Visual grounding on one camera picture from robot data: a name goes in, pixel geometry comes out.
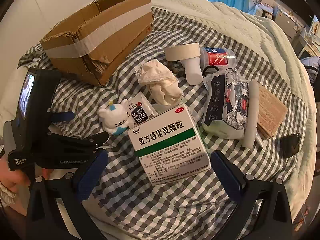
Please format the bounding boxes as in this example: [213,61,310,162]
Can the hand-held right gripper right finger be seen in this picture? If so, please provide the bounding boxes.
[211,150,293,240]

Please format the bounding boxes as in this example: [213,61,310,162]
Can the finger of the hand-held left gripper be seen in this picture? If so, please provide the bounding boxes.
[48,131,110,153]
[47,109,76,122]

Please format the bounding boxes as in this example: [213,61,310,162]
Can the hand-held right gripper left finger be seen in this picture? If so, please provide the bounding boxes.
[25,149,109,240]

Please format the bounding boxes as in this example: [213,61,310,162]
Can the white green medicine box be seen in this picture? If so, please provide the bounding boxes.
[127,103,212,187]

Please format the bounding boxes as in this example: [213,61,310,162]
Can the small brown paper box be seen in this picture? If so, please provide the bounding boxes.
[255,82,288,141]

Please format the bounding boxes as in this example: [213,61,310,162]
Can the brown cardboard box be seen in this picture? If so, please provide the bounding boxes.
[40,0,154,87]

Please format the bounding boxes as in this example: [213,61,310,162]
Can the white plastic bottle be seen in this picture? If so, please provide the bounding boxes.
[181,57,203,85]

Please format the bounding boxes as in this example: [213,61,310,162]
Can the person's left forearm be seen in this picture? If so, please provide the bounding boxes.
[0,180,27,207]

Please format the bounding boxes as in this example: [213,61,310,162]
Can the person's left hand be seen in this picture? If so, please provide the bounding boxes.
[0,152,32,193]

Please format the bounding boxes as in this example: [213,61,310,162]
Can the white bear toy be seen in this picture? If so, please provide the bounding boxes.
[98,99,131,136]

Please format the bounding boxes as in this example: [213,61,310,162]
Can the white sachet with black label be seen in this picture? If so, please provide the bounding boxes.
[127,92,158,128]

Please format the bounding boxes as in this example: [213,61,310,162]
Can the white foam tube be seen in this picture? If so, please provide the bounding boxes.
[241,79,261,149]

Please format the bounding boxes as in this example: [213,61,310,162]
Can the grey checkered bed sheet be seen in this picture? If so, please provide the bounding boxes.
[19,7,309,240]

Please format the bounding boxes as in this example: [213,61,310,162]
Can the printed black white wipes pack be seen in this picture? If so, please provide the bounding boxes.
[202,68,251,141]

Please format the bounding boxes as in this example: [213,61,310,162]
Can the small black case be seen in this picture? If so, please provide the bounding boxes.
[279,133,301,159]

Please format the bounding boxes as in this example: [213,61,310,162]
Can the crumpled beige cloth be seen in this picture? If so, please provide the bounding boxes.
[134,59,185,106]

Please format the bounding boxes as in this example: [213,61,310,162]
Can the small dark marbles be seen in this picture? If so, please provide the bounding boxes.
[167,64,186,77]

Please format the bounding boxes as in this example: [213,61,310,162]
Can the clear bottle with red-blue label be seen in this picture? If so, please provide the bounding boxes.
[199,47,237,77]

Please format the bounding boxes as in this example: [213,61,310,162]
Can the pale green blanket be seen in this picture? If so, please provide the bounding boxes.
[130,0,317,208]

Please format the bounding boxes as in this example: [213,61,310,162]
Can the cardboard tape roll core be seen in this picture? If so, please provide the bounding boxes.
[164,42,201,62]

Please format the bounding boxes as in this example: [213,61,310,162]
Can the grey cabinet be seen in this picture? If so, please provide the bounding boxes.
[274,5,302,38]

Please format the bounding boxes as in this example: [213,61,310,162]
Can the black monitor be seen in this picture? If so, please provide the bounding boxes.
[278,0,315,27]

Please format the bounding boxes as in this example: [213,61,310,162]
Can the black tape ring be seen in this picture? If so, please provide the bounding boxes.
[203,66,222,78]

